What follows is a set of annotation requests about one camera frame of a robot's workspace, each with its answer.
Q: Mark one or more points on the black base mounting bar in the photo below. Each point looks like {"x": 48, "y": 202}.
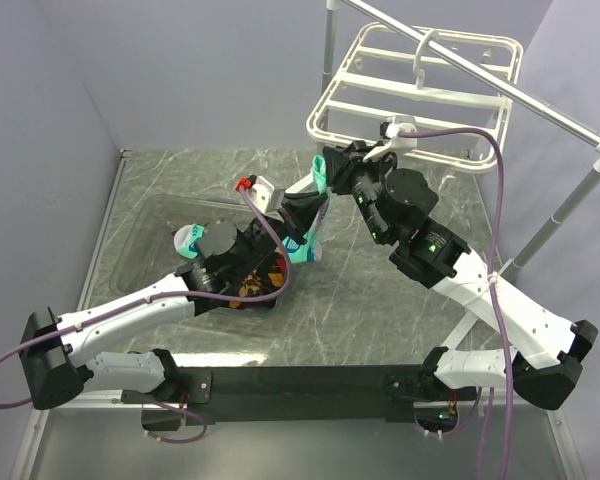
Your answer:
{"x": 286, "y": 393}

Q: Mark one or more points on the brown argyle sock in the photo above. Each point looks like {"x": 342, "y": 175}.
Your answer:
{"x": 261, "y": 282}

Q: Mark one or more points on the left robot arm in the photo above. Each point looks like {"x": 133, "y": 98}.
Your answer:
{"x": 63, "y": 356}

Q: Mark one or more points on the white clip sock hanger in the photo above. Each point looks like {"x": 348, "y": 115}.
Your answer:
{"x": 383, "y": 77}

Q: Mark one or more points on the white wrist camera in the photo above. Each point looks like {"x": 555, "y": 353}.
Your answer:
{"x": 398, "y": 136}
{"x": 266, "y": 196}

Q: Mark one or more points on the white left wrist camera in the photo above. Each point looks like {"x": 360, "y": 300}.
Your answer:
{"x": 266, "y": 196}

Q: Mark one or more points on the teal patterned sock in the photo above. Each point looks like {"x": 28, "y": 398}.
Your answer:
{"x": 185, "y": 238}
{"x": 311, "y": 250}

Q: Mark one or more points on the red black argyle sock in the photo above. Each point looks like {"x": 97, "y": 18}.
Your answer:
{"x": 275, "y": 262}

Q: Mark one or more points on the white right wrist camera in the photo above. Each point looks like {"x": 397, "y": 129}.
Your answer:
{"x": 398, "y": 136}

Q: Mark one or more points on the aluminium extrusion rail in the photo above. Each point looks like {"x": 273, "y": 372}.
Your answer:
{"x": 51, "y": 387}

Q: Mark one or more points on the clear plastic bin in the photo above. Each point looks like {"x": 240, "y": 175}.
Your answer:
{"x": 149, "y": 252}

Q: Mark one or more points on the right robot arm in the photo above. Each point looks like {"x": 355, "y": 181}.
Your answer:
{"x": 543, "y": 355}

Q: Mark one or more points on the silver drying rack stand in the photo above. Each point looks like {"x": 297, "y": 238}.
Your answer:
{"x": 543, "y": 198}

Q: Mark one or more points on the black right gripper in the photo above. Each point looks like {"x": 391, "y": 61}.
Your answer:
{"x": 344, "y": 163}

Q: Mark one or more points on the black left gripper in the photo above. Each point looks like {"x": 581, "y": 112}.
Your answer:
{"x": 297, "y": 212}

